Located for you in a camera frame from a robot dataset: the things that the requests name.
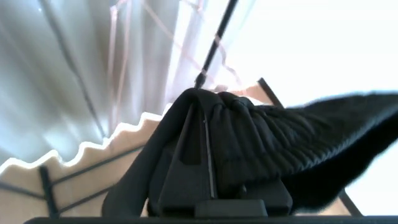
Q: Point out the black shorts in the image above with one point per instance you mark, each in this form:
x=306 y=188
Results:
x=264 y=140

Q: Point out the beige curtain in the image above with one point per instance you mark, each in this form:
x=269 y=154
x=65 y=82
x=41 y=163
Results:
x=46 y=77

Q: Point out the black clothes rack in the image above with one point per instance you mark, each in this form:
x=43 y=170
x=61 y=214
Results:
x=214 y=46

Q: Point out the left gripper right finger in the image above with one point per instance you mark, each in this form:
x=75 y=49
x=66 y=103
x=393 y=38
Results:
x=276 y=199

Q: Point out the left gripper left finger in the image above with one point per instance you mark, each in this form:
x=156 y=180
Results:
x=183 y=186

